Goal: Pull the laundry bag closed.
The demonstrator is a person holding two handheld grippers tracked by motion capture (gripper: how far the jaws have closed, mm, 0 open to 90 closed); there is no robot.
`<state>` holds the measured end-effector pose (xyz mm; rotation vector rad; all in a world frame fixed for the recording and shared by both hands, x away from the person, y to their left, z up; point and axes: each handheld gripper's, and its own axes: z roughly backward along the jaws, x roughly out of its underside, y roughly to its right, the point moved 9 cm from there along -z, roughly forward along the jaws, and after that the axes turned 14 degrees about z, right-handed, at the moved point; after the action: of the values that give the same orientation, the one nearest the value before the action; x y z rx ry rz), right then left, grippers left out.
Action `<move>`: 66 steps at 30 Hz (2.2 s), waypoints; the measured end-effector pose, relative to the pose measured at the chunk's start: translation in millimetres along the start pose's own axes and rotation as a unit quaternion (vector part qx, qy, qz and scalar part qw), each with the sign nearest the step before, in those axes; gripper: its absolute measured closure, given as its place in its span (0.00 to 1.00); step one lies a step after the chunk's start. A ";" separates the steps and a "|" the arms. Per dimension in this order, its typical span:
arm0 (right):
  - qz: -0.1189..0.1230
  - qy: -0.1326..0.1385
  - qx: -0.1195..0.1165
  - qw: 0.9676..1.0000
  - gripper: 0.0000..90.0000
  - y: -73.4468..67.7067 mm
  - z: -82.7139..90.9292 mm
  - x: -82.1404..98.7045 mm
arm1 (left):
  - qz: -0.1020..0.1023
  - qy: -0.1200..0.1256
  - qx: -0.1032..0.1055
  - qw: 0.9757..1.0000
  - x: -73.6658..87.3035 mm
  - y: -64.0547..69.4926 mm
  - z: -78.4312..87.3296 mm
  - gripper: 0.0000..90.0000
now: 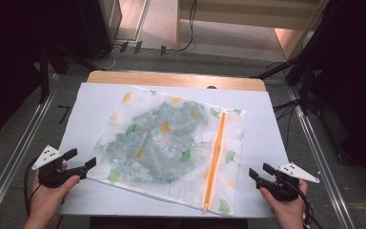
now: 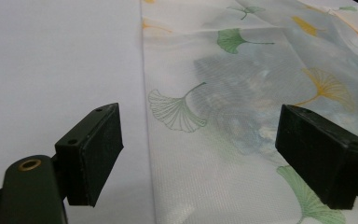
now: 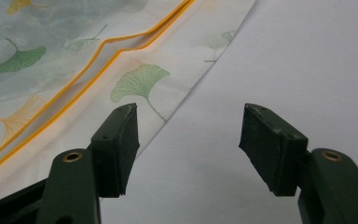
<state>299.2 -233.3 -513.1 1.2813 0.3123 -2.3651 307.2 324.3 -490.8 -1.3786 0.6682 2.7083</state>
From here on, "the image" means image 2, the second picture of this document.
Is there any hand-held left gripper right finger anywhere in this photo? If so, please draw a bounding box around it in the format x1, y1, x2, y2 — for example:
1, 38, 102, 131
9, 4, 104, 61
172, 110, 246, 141
274, 104, 358, 210

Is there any white mesh leaf-print laundry bag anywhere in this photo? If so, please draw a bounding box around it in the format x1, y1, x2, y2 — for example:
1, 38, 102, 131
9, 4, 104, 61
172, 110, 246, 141
139, 0, 358, 224

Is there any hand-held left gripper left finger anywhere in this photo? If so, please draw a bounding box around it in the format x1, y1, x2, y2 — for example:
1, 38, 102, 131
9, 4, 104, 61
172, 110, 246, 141
54, 103, 125, 208

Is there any pale blue garment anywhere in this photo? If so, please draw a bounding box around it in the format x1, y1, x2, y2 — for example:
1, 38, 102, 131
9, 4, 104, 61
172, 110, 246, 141
193, 54, 293, 157

